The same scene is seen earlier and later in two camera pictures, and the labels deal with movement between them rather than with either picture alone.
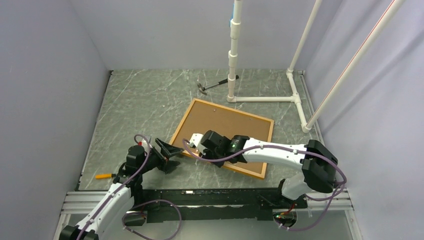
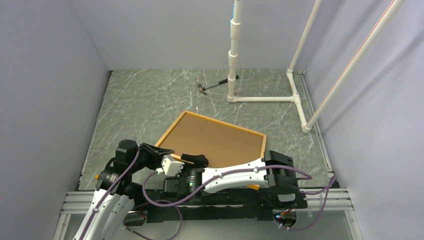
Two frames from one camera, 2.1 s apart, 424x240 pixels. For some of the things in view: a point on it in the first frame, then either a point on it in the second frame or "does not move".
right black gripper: x=219 y=164 -> x=200 y=161
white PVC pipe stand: x=235 y=30 does not move
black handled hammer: x=202 y=89 does not move
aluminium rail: x=78 y=206 does not move
